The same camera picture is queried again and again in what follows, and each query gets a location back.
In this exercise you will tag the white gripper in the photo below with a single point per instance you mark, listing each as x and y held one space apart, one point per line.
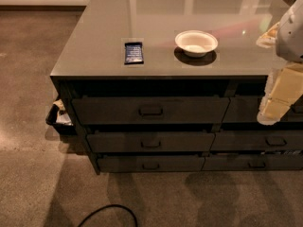
291 37

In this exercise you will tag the drawer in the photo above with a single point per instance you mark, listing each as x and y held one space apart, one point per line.
114 142
258 140
249 162
150 110
244 109
152 163

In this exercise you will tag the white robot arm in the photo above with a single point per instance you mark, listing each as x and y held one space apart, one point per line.
289 38

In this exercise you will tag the dark grey drawer cabinet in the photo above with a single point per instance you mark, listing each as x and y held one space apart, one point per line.
92 62

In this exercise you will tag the white bowl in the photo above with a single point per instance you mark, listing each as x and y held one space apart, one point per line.
196 43

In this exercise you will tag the black bin with trash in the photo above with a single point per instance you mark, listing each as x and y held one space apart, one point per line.
59 119

